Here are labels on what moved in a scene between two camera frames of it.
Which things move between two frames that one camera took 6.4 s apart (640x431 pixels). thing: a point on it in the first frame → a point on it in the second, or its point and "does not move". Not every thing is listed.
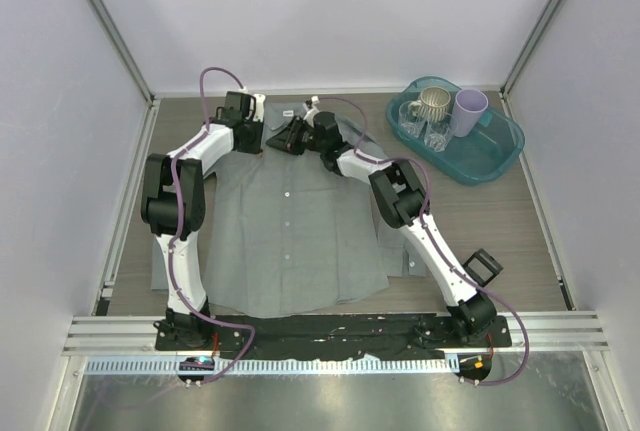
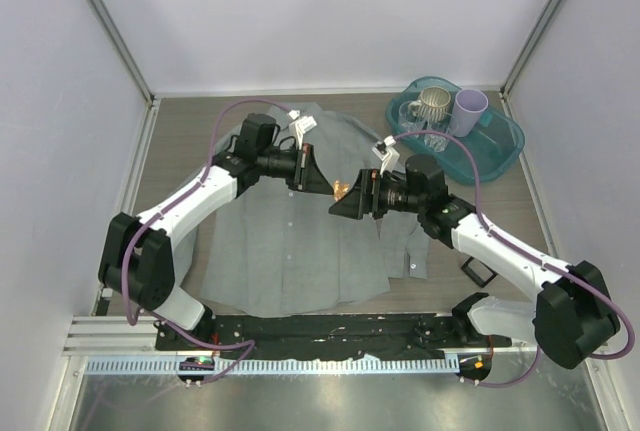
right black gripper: (286, 139) → (363, 198)
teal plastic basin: (496, 141) does not move
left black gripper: (257, 147) → (307, 175)
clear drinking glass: (439, 130) does not move
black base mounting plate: (333, 337) does not move
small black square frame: (482, 267) does not move
